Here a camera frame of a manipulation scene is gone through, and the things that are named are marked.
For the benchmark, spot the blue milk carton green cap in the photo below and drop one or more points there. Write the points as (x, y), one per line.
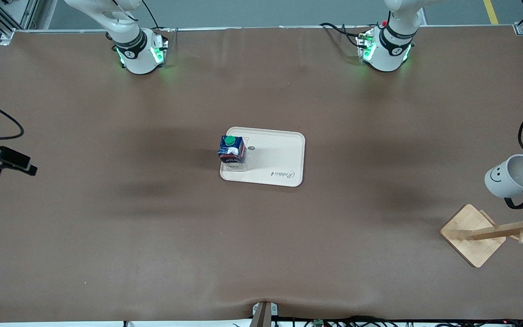
(232, 152)

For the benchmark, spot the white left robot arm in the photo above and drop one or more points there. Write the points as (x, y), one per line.
(386, 50)

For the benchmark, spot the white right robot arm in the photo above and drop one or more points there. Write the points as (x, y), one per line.
(130, 45)

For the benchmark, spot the wooden cup rack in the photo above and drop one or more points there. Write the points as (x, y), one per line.
(468, 234)

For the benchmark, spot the cream plastic tray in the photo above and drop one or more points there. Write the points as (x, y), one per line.
(270, 156)

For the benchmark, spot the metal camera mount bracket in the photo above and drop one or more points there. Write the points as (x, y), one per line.
(263, 313)

